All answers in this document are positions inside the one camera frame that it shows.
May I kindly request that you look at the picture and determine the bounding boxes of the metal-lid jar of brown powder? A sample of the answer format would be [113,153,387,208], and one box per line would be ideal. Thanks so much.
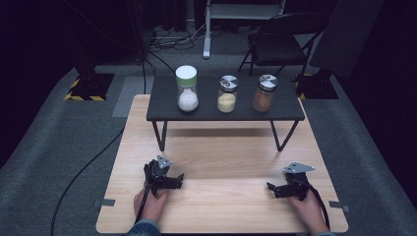
[252,74,279,113]

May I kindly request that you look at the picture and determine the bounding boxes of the black shelf with metal legs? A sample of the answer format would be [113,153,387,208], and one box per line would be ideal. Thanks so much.
[146,76,306,152]

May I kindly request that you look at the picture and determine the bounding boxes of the white desk frame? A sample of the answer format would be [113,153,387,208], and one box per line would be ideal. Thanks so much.
[202,0,287,60]

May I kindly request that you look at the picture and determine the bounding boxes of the white-lid jar of white powder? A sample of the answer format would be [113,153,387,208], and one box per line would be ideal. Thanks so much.
[175,64,200,113]

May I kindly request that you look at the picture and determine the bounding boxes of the person's right hand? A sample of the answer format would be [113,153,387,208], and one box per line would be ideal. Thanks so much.
[287,188,328,232]

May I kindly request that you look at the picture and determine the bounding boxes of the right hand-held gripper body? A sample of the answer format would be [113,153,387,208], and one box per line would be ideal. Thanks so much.
[282,161,317,202]

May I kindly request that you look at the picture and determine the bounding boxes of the dark grey panel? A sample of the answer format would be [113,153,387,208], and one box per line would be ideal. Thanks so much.
[309,0,386,79]

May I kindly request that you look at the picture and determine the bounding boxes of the thin black floor cable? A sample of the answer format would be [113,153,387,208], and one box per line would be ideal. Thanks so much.
[141,52,178,95]

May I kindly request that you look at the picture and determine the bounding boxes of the right hand-held gripper cable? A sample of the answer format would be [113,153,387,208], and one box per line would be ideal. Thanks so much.
[304,181,330,229]

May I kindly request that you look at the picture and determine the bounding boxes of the grey tape piece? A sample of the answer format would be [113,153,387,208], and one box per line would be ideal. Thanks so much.
[328,201,350,213]
[92,198,116,209]

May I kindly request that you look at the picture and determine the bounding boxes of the hand-held gripper cable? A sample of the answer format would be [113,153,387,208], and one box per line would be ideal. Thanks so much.
[132,162,155,230]
[304,181,330,229]

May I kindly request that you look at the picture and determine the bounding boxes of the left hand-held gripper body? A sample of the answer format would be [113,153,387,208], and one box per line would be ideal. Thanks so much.
[143,154,173,198]

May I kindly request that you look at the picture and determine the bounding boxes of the tangle of floor cables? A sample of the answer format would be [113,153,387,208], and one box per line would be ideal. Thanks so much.
[149,23,206,52]

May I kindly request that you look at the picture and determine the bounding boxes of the long black floor cable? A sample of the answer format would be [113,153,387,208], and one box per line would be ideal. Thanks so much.
[49,127,126,236]

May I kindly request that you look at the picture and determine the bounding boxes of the left hand-held gripper cable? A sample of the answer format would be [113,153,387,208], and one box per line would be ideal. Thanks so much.
[132,162,155,230]

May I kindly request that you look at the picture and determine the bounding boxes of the metal-lid jar of yellow powder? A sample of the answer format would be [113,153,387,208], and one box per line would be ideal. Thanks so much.
[216,75,240,114]

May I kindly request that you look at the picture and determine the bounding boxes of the black stand base yellow stripes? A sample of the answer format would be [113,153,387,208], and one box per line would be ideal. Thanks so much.
[64,67,115,102]
[294,68,339,100]

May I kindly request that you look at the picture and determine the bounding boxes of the grey floor mat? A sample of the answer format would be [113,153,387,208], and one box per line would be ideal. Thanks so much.
[112,76,155,118]

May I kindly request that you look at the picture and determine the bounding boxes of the person's left hand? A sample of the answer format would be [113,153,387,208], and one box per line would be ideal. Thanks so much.
[133,183,170,224]

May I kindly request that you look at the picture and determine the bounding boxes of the black folding chair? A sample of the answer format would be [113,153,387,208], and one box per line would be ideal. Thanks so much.
[237,13,328,77]

